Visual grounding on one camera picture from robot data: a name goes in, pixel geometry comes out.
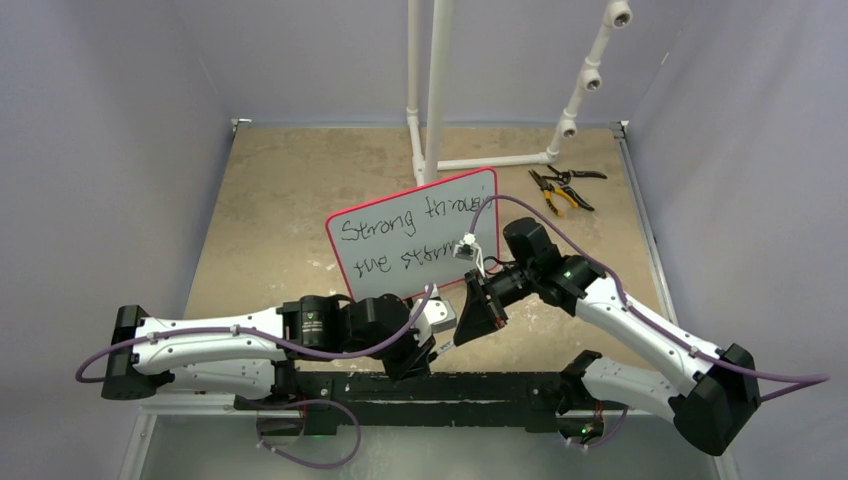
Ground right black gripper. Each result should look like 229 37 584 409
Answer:
453 262 537 345

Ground red-framed whiteboard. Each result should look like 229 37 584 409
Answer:
325 168 501 300

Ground black whiteboard marker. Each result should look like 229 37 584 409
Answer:
430 340 455 358

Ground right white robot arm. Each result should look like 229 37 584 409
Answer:
453 217 761 456

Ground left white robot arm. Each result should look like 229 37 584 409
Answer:
97 288 450 409

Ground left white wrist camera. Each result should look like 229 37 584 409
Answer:
411 298 458 346

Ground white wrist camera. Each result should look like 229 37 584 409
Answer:
411 298 458 346
452 232 486 275

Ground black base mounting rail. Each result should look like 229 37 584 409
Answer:
234 371 623 435

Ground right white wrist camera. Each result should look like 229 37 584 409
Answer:
452 232 486 275

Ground yellow-handled pliers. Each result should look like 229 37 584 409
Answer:
528 170 578 217

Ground white PVC pipe frame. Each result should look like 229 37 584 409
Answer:
405 1 642 186

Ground black-handled pliers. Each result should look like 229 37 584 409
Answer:
545 164 609 213

